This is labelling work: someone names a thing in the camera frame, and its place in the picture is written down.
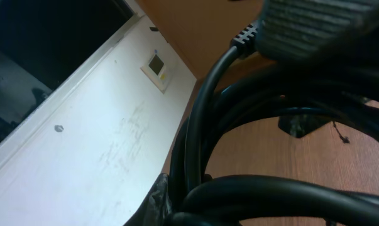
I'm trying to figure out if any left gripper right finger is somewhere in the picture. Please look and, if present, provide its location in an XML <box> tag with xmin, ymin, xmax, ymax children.
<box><xmin>255</xmin><ymin>0</ymin><xmax>379</xmax><ymax>63</ymax></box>

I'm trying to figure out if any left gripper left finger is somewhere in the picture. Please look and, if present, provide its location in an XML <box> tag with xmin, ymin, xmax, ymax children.
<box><xmin>124</xmin><ymin>173</ymin><xmax>172</xmax><ymax>226</ymax></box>

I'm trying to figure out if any dark window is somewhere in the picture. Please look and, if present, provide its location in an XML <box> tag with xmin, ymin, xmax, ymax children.
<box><xmin>0</xmin><ymin>0</ymin><xmax>133</xmax><ymax>143</ymax></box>

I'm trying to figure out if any wall thermostat panel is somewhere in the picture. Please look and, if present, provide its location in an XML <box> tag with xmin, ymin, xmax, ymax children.
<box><xmin>141</xmin><ymin>50</ymin><xmax>172</xmax><ymax>94</ymax></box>

